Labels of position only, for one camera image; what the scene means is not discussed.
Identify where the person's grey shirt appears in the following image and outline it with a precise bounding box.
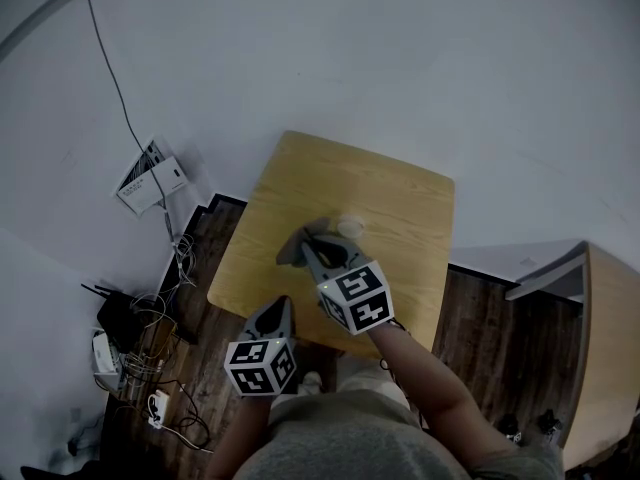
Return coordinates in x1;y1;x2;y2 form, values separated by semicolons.
239;390;566;480

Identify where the grey wall trim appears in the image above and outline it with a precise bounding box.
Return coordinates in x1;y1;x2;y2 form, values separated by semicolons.
0;0;89;62

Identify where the white modem box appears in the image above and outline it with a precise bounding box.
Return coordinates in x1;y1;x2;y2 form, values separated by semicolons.
91;330;124;392

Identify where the bundle of white cables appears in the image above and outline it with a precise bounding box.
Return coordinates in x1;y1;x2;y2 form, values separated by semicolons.
169;232;199;289

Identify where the black router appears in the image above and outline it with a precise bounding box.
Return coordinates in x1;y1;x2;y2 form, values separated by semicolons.
81;282;156;354

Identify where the wooden side table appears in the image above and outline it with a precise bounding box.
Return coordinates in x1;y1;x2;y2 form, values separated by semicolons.
504;240;640;472

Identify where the black floor cable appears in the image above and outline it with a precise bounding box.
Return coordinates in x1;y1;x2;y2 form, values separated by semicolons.
167;382;211;449

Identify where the brown cardboard box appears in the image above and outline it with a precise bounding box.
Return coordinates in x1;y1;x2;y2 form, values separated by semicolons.
127;320;191;402

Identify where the black gripper wrist cord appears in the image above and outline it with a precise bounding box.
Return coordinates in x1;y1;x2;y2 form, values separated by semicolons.
379;317;412;384

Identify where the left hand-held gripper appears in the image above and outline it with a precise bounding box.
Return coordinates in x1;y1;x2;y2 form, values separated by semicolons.
223;296;298;398

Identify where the white wall network panel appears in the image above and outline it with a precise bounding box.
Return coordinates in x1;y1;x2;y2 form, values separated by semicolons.
115;136;190;217

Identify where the person's left forearm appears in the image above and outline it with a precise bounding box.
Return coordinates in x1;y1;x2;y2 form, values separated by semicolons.
207;395;274;480

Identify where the white power strip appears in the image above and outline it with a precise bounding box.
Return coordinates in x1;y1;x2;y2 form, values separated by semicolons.
147;390;171;430

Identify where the small black floor device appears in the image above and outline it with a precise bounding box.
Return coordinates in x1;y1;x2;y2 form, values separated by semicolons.
499;412;524;444
537;410;564;437

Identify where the person's white shoe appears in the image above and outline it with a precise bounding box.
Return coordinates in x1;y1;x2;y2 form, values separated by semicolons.
298;370;324;397

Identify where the white floor cable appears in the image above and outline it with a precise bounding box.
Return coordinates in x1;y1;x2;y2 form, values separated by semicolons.
149;415;214;453

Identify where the grey wall cable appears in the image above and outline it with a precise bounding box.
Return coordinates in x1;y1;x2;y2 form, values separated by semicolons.
82;0;175;239

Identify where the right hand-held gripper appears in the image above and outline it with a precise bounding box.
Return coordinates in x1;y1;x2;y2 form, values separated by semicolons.
300;237;396;337

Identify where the person's right forearm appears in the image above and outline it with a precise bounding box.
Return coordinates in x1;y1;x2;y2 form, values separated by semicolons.
367;322;521;464

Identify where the white paper cup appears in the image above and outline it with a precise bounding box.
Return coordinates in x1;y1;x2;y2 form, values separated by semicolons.
335;213;366;239

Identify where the person's light trouser leg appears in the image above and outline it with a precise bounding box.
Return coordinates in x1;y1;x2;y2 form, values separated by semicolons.
334;362;411;409

